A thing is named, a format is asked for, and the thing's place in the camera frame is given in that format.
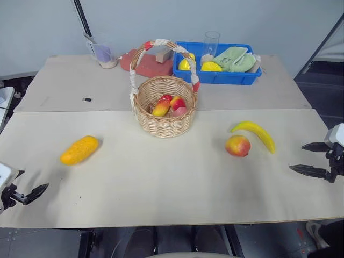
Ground clear measuring cup purple contents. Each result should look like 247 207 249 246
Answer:
85 37 119 69

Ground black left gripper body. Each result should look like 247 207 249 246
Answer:
1 184 28 211

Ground black slanted pole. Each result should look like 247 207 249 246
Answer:
73 0 94 41

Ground black table leg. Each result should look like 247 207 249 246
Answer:
78 228 95 258
225 224 245 258

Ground small wooden block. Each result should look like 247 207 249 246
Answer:
155 51 173 65

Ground dark rounded shape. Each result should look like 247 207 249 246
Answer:
124 227 157 257
193 225 230 256

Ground yellow toy lemon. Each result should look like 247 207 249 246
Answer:
200 61 223 73
178 58 195 71

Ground large red yellow toy apple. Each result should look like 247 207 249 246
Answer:
224 134 252 158

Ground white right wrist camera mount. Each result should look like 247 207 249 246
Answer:
324 124 344 148

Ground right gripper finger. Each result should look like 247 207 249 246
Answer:
289 164 328 181
301 142 328 153

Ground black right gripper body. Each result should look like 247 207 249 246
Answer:
325 144 344 184

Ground clear glass cylinder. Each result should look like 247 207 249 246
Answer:
202 31 221 59

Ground pink toy peach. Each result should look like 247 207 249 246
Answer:
171 106 188 118

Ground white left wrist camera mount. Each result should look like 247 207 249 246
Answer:
0 162 20 189

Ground red brick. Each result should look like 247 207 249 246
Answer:
119 48 174 77

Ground orange yellow oblong toy fruit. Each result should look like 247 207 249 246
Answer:
60 135 100 166

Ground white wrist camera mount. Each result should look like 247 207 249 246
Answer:
0 162 20 189
324 124 344 148

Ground blue plastic bin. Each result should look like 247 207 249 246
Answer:
172 41 263 86

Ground small red yellow toy apple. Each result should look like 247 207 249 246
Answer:
169 96 187 111

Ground green cloth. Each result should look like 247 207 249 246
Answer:
213 47 257 73

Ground yellow toy banana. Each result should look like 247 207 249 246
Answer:
230 121 277 155

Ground wicker basket with taped handle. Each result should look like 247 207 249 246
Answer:
130 39 201 139

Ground red yellow toy mango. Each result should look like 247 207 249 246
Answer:
152 94 174 118

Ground black slanted frame bar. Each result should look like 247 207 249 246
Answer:
300 11 344 75

